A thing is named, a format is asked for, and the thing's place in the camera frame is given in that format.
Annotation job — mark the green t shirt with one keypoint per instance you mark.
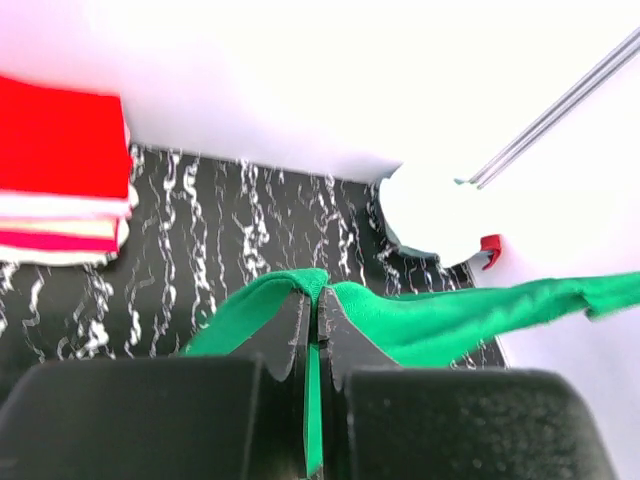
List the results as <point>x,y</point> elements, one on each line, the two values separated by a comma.
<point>430,329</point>

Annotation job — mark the crumpled white t shirt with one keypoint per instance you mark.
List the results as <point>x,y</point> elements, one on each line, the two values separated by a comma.
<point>414,200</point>

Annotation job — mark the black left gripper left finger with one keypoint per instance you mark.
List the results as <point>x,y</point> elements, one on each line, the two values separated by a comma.
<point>238,416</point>

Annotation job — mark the folded peach t shirt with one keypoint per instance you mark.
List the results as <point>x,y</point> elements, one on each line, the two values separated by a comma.
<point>99,228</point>

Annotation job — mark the folded red t shirt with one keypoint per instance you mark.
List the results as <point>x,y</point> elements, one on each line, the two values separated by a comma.
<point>67,142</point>

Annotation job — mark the folded magenta t shirt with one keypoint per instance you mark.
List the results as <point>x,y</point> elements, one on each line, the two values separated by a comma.
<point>58,242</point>

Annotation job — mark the right aluminium frame post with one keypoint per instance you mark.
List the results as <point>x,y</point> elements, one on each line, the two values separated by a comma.
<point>596,77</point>

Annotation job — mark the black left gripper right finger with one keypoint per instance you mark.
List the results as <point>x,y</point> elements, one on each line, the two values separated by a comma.
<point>383,421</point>

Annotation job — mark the crumpled red t shirt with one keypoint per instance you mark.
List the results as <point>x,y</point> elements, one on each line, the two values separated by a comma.
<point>491,245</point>

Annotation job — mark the black marbled table mat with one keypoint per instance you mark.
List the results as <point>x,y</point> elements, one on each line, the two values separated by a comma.
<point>203,228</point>

